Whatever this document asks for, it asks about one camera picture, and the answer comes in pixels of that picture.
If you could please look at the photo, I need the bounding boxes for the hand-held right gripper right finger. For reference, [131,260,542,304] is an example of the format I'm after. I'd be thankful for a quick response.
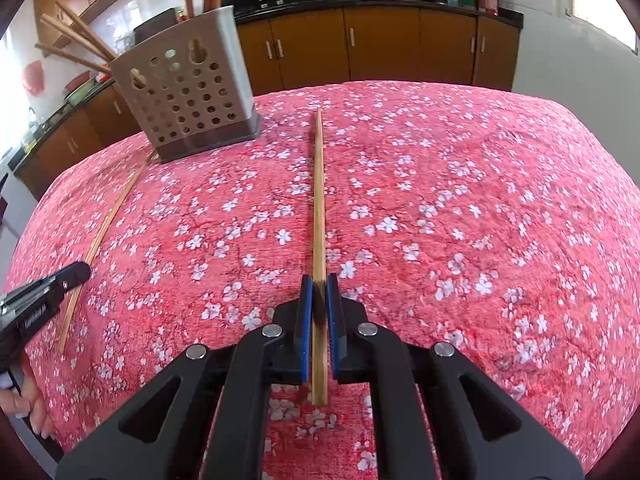
[325,274,586,480]

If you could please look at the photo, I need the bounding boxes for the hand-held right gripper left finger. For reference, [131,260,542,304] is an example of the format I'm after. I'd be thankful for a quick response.
[55,275,314,480]

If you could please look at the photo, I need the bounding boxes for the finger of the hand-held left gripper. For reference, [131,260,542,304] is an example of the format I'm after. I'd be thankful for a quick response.
[0,261,93,312]

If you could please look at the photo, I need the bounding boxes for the perforated green utensil holder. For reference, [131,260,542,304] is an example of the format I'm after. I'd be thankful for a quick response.
[107,6,262,164]

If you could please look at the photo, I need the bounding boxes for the person's left hand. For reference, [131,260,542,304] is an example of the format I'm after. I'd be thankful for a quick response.
[0,362,56,442]

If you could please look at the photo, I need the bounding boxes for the red floral tablecloth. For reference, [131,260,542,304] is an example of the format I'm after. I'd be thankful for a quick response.
[4,80,640,480]

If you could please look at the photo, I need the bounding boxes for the green basin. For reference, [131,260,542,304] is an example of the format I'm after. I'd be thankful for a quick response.
[64,80,110,107]

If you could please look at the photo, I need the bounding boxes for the hanging red plastic bag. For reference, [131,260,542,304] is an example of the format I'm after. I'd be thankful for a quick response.
[21,59,47,95]

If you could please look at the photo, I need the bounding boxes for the dark cutting board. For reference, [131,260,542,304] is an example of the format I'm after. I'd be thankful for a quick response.
[133,8,182,45]

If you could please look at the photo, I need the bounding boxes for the wooden base cabinets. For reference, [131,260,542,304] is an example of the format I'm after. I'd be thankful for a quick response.
[12,2,522,201]

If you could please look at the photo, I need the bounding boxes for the black kitchen countertop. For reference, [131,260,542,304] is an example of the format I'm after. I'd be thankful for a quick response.
[5,0,526,171]

